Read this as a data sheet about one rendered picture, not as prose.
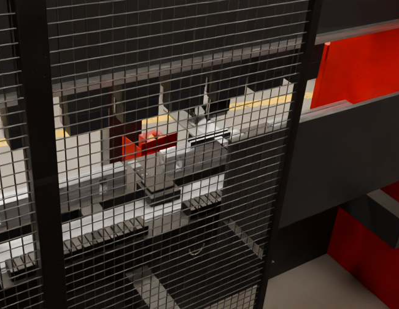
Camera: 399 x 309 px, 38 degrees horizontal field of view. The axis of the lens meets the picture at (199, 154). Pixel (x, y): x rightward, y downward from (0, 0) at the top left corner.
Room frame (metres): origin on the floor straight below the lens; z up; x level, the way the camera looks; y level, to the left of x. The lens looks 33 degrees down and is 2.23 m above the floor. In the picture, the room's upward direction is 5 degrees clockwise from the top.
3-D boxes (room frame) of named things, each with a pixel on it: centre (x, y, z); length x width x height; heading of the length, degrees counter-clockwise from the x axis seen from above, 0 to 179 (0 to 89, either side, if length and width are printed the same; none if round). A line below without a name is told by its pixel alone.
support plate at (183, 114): (2.19, 0.03, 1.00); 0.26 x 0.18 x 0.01; 36
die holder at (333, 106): (2.39, -0.50, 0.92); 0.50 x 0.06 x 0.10; 126
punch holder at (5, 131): (1.62, 0.57, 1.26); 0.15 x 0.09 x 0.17; 126
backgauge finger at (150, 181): (1.70, 0.18, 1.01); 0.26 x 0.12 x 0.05; 36
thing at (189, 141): (2.05, -0.03, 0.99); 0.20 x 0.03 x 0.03; 126
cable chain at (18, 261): (1.29, 0.33, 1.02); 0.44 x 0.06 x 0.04; 126
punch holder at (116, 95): (1.85, 0.25, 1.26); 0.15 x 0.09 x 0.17; 126
